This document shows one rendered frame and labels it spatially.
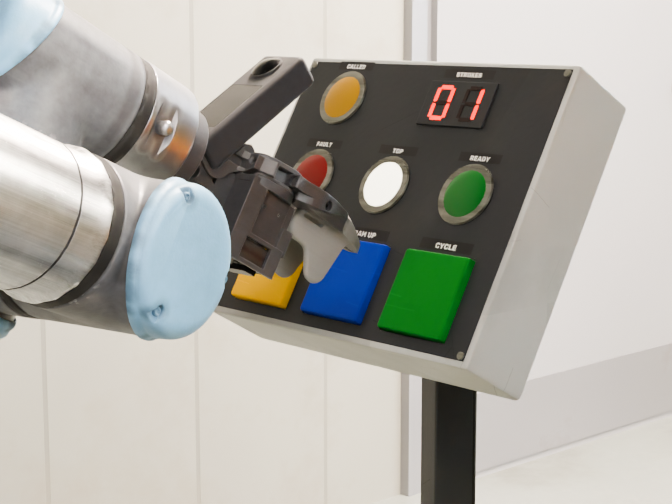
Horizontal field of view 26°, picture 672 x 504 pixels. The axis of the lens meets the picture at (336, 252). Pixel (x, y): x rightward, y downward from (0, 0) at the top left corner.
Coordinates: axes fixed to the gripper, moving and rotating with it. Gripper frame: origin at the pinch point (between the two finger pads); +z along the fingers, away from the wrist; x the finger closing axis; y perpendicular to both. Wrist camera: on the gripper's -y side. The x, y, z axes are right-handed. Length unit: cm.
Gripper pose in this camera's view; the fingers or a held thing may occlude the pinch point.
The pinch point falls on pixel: (348, 234)
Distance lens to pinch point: 116.6
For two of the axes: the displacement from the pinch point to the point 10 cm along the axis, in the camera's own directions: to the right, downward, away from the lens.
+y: -3.7, 9.1, -2.0
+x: 6.8, 1.2, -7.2
